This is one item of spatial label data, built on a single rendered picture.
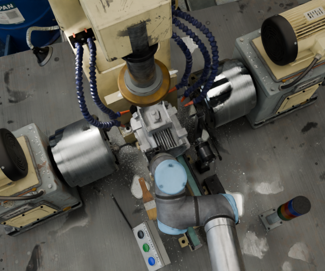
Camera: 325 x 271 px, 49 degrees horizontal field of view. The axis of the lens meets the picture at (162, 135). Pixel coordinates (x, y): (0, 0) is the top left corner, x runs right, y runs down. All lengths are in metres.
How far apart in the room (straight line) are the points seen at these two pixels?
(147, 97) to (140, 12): 0.38
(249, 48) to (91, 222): 1.00
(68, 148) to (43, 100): 0.59
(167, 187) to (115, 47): 0.41
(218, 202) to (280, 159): 0.71
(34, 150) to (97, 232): 0.48
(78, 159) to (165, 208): 0.45
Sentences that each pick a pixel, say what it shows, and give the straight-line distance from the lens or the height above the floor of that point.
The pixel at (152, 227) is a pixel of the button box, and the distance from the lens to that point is 1.34.
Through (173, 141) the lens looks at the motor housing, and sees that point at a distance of 1.38.
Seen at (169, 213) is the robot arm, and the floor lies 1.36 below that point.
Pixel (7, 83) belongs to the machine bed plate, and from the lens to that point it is 2.02.
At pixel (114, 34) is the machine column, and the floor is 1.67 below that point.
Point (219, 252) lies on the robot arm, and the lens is 0.98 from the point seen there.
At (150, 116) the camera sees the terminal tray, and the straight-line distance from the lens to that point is 1.39.
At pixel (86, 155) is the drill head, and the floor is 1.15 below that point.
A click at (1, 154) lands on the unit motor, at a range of 1.22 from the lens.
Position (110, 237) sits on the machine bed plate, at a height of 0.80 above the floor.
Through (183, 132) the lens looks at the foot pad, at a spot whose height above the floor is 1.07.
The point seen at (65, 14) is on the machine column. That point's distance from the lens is 1.14.
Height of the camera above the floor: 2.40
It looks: 70 degrees down
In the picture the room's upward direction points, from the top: 8 degrees counter-clockwise
